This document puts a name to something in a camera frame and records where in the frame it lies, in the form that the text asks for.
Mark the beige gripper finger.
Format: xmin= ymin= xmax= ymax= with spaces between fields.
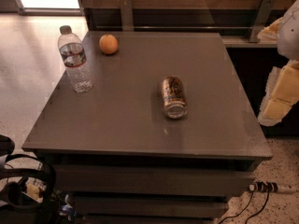
xmin=258 ymin=60 xmax=299 ymax=127
xmin=257 ymin=18 xmax=282 ymax=42

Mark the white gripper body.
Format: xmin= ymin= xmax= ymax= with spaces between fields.
xmin=277 ymin=0 xmax=299 ymax=60

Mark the orange soda can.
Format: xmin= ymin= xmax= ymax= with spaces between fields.
xmin=161 ymin=76 xmax=187 ymax=119

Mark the white power strip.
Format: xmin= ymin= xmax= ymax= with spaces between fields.
xmin=248 ymin=181 xmax=298 ymax=195

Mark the orange fruit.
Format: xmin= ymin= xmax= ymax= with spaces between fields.
xmin=99 ymin=35 xmax=118 ymax=55

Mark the grey drawer cabinet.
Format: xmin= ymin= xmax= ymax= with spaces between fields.
xmin=24 ymin=32 xmax=272 ymax=224

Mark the clear plastic water bottle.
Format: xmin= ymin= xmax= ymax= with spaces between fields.
xmin=58 ymin=25 xmax=93 ymax=93

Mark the right metal shelf bracket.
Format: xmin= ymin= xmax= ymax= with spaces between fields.
xmin=248 ymin=0 xmax=277 ymax=43

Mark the metal shelf bracket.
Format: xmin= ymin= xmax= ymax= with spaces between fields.
xmin=120 ymin=0 xmax=134 ymax=32
xmin=248 ymin=0 xmax=277 ymax=43

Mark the black power cable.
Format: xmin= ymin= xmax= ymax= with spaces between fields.
xmin=218 ymin=189 xmax=255 ymax=224
xmin=244 ymin=190 xmax=271 ymax=224

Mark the left metal shelf bracket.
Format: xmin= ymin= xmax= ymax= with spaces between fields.
xmin=120 ymin=0 xmax=134 ymax=32

